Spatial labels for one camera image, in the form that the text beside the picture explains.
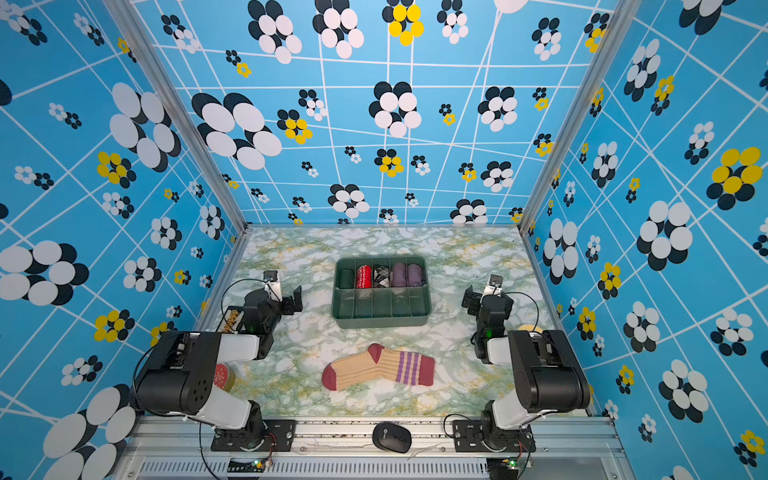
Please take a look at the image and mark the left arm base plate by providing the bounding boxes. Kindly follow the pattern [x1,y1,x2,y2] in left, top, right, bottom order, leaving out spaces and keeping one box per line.
[210,419,297,453]

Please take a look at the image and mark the red rolled sock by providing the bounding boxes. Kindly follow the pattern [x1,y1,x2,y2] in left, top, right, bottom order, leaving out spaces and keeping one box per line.
[355,264,373,289]

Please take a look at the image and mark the black tray with skewers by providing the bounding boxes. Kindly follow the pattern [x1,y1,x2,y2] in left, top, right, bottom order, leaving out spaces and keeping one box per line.
[216,306,244,334]

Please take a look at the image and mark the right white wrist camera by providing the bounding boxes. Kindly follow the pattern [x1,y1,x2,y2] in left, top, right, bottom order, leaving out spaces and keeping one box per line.
[482,274,503,296]

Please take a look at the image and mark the left green circuit board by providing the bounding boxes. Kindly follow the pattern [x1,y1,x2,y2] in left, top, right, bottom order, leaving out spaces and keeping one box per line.
[227,459,266,474]

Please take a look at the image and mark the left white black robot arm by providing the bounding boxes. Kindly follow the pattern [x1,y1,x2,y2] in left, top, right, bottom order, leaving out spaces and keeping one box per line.
[133,285,303,437]

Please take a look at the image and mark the black white argyle rolled sock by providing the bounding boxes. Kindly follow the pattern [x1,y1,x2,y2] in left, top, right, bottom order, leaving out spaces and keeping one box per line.
[373,264,391,288]

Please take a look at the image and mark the yellow round sponge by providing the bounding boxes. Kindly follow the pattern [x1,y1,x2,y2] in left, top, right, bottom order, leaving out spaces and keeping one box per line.
[517,324,543,334]

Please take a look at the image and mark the black computer mouse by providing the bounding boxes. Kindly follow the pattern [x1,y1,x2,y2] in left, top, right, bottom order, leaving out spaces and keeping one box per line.
[371,422,412,454]

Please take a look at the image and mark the green plastic organizer tray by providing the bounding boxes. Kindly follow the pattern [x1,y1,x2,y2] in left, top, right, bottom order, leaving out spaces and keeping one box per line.
[331,255,432,329]

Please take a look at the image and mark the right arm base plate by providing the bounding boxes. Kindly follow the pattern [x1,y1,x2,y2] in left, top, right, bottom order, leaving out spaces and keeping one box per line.
[448,419,536,455]

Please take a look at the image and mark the right green circuit board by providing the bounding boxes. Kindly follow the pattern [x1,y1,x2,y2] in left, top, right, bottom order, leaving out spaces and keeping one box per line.
[487,458,528,479]

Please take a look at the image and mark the beige purple striped sock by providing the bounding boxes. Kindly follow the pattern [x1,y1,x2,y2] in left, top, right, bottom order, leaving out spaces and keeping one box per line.
[321,343,436,391]

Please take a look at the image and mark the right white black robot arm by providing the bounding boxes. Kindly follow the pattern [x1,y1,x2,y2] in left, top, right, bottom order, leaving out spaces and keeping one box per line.
[461,284,590,437]

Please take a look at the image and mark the aluminium front rail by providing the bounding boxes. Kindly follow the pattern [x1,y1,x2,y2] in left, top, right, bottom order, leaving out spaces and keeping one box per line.
[114,415,637,479]

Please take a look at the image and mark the dark green rolled sock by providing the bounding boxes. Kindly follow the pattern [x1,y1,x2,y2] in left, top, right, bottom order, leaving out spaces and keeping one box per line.
[338,268,356,289]

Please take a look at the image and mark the green circuit board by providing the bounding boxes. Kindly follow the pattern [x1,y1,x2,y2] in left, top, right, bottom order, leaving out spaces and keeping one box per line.
[227,459,266,474]
[487,458,528,479]

